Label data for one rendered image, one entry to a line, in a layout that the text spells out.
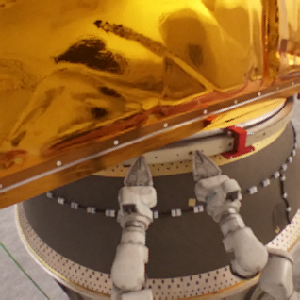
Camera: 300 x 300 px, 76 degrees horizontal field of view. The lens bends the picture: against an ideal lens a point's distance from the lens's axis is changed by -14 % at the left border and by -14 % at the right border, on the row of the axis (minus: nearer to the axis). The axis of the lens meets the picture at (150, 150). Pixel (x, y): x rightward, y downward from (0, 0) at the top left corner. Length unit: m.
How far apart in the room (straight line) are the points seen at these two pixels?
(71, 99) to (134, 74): 0.15
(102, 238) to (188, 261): 0.35
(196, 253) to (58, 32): 0.82
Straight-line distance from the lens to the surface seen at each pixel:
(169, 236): 0.84
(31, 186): 0.58
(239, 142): 0.77
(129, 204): 0.49
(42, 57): 0.44
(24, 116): 0.46
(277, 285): 0.51
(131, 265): 0.47
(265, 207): 1.00
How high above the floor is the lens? 2.07
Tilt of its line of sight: 30 degrees down
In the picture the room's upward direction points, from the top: 7 degrees counter-clockwise
